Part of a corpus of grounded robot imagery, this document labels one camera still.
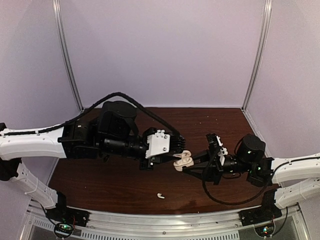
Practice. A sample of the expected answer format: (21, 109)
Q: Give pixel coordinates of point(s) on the front aluminium rail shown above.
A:
(224, 225)

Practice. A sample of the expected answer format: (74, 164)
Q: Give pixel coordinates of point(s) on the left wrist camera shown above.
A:
(161, 143)

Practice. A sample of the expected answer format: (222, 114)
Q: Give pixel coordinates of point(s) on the aluminium frame post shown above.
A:
(264, 31)
(56, 4)

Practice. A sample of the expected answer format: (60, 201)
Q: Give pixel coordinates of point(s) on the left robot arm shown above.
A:
(113, 133)

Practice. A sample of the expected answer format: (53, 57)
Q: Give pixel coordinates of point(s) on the cream white charging case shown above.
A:
(185, 161)

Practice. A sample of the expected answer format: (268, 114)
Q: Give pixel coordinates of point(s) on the right aluminium frame post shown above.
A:
(264, 31)

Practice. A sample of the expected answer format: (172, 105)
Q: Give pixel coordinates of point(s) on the white earbud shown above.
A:
(160, 196)
(179, 155)

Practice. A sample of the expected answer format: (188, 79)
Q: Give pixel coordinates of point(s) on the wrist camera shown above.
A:
(161, 143)
(218, 152)

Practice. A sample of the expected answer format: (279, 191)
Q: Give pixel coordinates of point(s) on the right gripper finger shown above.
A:
(197, 172)
(202, 157)

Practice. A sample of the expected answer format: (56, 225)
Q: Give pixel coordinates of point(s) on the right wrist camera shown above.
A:
(218, 152)

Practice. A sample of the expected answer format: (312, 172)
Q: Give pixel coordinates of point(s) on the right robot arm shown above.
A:
(282, 181)

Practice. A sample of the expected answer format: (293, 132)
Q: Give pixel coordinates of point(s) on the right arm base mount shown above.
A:
(262, 217)

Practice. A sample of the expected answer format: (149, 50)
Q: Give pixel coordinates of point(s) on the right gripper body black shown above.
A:
(215, 177)

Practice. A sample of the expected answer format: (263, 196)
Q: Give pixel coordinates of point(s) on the left aluminium frame post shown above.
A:
(56, 4)

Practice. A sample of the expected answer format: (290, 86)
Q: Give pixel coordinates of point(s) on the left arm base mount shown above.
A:
(65, 219)

